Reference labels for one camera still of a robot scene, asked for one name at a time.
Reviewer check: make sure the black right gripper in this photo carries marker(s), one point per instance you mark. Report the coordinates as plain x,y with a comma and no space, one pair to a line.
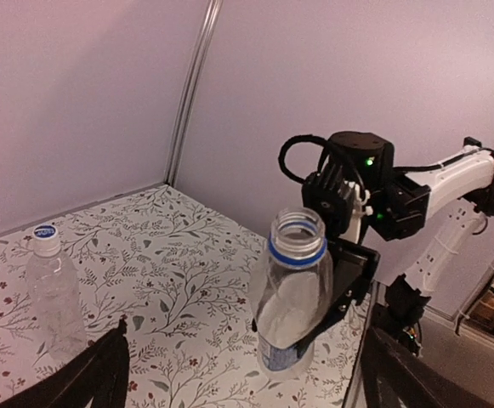
354,267

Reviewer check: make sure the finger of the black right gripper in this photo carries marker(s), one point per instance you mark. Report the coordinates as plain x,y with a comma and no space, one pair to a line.
285,338

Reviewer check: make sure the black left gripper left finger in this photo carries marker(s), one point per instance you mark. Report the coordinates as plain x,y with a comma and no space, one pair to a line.
97,377

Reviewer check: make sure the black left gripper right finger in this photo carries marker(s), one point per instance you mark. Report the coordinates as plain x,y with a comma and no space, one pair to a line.
393,376

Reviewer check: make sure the clear bottle with blue label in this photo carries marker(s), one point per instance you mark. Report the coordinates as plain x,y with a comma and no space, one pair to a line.
292,277

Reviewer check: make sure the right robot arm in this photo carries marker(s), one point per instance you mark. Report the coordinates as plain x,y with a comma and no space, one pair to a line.
404,198

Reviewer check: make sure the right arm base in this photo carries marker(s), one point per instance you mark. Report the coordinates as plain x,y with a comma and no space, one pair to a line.
400,314

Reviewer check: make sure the small clear bottle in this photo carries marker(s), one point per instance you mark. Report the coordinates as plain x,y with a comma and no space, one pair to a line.
53,286

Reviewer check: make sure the floral tablecloth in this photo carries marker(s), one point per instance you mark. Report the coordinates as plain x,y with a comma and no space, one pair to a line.
177,273

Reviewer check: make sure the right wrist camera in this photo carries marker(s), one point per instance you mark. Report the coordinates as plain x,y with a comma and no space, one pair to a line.
340,203

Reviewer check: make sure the right aluminium corner post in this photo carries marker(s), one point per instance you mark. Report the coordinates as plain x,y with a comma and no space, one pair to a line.
188,95

